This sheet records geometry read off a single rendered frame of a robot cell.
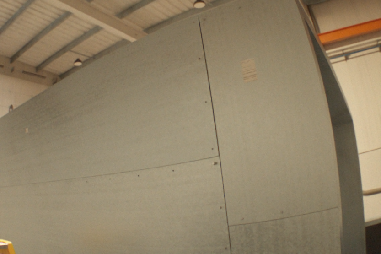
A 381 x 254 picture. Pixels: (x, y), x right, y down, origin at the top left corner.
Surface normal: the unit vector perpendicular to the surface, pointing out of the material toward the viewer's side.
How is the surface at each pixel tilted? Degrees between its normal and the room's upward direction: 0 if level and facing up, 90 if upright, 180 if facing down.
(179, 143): 90
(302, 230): 90
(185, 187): 90
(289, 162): 90
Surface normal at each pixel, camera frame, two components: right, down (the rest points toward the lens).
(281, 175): -0.52, -0.14
